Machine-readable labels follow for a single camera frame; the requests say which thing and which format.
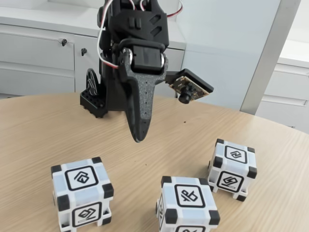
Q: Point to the white cube with lightning symbol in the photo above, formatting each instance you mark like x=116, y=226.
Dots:
x=231, y=169

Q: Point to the white cube with crossed symbol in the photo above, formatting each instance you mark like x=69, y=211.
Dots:
x=190, y=212

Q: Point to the black table clamp knob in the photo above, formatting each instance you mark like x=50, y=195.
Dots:
x=91, y=84

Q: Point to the cabinet key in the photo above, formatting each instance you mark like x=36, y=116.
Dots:
x=83, y=51
x=64, y=42

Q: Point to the white cube with house symbol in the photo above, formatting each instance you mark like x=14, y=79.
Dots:
x=82, y=193

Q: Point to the gripper camera module with mount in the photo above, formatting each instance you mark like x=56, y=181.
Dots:
x=190, y=84

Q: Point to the grey metal post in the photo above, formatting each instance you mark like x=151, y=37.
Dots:
x=270, y=60

